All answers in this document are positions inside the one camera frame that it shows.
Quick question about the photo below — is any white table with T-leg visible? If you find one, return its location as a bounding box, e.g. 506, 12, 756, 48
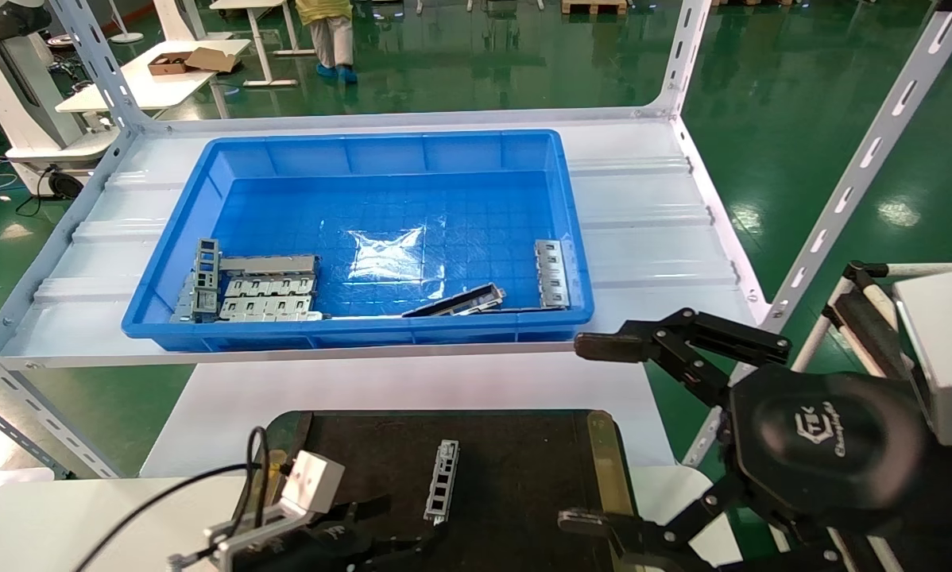
210, 0, 318, 88

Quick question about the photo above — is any person in yellow coat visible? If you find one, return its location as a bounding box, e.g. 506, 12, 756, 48
295, 0, 359, 85

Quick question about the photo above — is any grey perforated metal strip part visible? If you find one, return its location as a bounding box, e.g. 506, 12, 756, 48
424, 439, 461, 525

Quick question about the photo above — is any grey bracket with square holes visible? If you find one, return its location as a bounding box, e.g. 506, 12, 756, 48
192, 238, 223, 320

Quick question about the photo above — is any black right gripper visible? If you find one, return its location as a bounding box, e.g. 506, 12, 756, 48
558, 308, 931, 572

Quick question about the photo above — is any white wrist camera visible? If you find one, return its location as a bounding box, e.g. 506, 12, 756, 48
892, 269, 952, 447
170, 450, 346, 572

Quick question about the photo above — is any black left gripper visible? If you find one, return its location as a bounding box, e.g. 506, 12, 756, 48
232, 495, 455, 572

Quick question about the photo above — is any grey metal shelf rack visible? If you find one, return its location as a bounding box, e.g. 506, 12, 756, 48
0, 0, 952, 477

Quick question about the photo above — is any wooden pallet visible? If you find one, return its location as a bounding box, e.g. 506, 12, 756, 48
560, 0, 629, 16

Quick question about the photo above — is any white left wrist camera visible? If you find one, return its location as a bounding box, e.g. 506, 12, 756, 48
170, 450, 346, 572

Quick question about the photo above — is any black round floor device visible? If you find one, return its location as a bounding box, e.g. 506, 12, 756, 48
47, 169, 85, 200

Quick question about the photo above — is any long grey box-shaped metal part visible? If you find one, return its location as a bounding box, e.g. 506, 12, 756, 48
220, 254, 320, 280

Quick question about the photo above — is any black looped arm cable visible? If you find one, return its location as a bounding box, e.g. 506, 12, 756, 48
73, 427, 269, 572

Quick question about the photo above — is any flat grey stamped metal part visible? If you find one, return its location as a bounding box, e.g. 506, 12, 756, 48
223, 278, 318, 300
219, 298, 324, 323

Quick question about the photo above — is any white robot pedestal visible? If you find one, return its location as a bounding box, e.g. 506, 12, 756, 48
0, 0, 121, 177

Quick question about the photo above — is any grey metal part with cutouts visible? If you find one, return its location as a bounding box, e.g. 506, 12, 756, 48
534, 240, 572, 309

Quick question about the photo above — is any white round-base stand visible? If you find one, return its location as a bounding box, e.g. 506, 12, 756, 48
107, 0, 145, 45

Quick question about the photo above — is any open tan cardboard box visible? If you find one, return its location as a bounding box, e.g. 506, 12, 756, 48
147, 46, 238, 77

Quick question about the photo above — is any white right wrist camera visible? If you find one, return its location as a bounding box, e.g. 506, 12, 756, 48
892, 269, 952, 447

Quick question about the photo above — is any blue plastic bin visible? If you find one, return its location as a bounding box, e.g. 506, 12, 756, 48
121, 129, 596, 353

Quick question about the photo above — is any white tube frame stand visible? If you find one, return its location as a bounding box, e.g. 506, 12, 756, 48
790, 261, 952, 382

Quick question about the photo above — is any white table holding cardboard box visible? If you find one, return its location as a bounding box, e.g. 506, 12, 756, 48
55, 38, 253, 120

